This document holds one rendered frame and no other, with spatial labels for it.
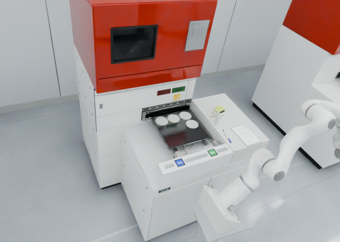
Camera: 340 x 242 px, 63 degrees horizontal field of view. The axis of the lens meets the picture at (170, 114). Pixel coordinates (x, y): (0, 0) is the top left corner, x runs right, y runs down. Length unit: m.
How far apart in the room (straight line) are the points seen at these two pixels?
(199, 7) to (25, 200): 2.22
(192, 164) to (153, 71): 0.69
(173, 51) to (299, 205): 2.12
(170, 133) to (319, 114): 1.02
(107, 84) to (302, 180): 2.47
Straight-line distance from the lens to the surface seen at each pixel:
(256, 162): 1.75
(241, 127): 2.24
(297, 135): 1.69
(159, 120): 2.21
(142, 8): 1.71
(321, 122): 1.65
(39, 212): 2.82
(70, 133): 3.39
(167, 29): 1.83
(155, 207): 2.07
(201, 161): 1.89
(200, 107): 2.31
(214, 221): 1.76
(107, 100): 2.02
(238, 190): 1.72
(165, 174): 1.78
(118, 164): 2.58
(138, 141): 2.14
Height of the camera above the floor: 2.37
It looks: 40 degrees down
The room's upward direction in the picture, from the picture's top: 10 degrees clockwise
